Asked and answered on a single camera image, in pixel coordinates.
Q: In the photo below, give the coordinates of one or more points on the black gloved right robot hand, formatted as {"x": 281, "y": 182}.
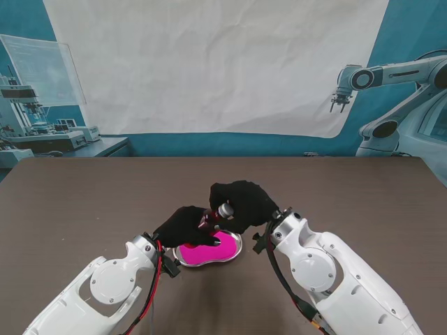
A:
{"x": 251, "y": 206}

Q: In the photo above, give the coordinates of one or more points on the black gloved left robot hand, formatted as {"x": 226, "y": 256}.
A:
{"x": 178, "y": 227}

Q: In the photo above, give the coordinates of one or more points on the white round bottle cap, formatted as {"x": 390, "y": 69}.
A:
{"x": 225, "y": 210}

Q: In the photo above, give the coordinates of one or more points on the red transparent sample bottle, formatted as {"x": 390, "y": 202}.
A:
{"x": 209, "y": 220}

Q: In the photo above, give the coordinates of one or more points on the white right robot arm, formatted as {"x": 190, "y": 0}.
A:
{"x": 331, "y": 268}

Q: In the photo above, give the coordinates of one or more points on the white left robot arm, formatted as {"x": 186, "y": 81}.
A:
{"x": 108, "y": 289}

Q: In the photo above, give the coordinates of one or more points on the steel kidney-shaped tray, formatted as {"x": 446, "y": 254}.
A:
{"x": 238, "y": 242}

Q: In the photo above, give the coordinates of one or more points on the magenta tray liner pad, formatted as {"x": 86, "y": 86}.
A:
{"x": 223, "y": 251}

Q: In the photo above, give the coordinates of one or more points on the white wrinkled backdrop sheet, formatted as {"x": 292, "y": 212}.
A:
{"x": 209, "y": 70}

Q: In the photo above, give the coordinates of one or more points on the blue lab print banner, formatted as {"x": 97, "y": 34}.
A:
{"x": 21, "y": 21}

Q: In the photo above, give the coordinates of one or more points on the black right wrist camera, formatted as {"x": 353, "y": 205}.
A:
{"x": 259, "y": 242}

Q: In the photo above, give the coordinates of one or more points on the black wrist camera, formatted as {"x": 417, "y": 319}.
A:
{"x": 172, "y": 268}
{"x": 259, "y": 242}

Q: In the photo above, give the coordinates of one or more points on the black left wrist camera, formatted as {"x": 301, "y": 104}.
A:
{"x": 172, "y": 268}

